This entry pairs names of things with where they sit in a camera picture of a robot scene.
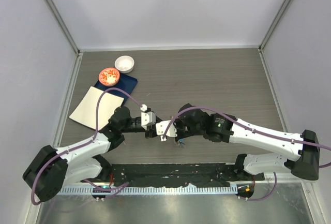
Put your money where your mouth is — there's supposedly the large keyring with blue handle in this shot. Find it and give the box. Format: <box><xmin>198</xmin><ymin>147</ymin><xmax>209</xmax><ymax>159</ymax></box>
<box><xmin>174</xmin><ymin>139</ymin><xmax>185</xmax><ymax>148</ymax></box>

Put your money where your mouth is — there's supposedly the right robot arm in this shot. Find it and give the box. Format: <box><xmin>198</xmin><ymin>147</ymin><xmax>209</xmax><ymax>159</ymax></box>
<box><xmin>172</xmin><ymin>103</ymin><xmax>320</xmax><ymax>181</ymax></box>

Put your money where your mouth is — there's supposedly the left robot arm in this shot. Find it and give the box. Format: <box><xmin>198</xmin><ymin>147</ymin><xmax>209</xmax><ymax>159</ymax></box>
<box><xmin>22</xmin><ymin>106</ymin><xmax>162</xmax><ymax>205</ymax></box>

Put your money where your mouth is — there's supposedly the blue tray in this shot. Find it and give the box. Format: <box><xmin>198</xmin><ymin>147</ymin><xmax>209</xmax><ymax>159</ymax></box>
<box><xmin>94</xmin><ymin>73</ymin><xmax>138</xmax><ymax>106</ymax></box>

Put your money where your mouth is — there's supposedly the orange patterned bowl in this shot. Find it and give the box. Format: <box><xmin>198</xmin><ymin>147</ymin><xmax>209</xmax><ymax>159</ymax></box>
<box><xmin>98</xmin><ymin>67</ymin><xmax>120</xmax><ymax>86</ymax></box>

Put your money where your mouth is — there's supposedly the white bowl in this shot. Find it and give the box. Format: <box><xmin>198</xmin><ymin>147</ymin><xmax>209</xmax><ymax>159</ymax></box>
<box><xmin>114</xmin><ymin>55</ymin><xmax>134</xmax><ymax>74</ymax></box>

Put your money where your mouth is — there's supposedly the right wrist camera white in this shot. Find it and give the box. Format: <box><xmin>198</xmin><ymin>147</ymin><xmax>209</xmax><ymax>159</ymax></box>
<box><xmin>156</xmin><ymin>120</ymin><xmax>177</xmax><ymax>142</ymax></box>

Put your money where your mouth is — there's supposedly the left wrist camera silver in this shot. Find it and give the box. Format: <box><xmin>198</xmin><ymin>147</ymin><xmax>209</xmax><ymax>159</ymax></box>
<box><xmin>141</xmin><ymin>111</ymin><xmax>156</xmax><ymax>130</ymax></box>

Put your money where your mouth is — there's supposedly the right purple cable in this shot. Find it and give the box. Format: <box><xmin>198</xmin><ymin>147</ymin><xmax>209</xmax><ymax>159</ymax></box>
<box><xmin>161</xmin><ymin>106</ymin><xmax>331</xmax><ymax>201</ymax></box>

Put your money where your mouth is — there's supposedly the purple cable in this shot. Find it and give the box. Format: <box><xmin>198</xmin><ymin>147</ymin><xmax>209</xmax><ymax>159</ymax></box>
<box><xmin>31</xmin><ymin>88</ymin><xmax>148</xmax><ymax>206</ymax></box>
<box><xmin>161</xmin><ymin>106</ymin><xmax>331</xmax><ymax>201</ymax></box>

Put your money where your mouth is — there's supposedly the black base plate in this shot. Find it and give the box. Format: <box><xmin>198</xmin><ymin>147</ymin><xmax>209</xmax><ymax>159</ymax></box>
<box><xmin>88</xmin><ymin>163</ymin><xmax>265</xmax><ymax>188</ymax></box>

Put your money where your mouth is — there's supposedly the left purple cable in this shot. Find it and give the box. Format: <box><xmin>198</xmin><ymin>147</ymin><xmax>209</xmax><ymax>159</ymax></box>
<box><xmin>31</xmin><ymin>88</ymin><xmax>148</xmax><ymax>206</ymax></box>

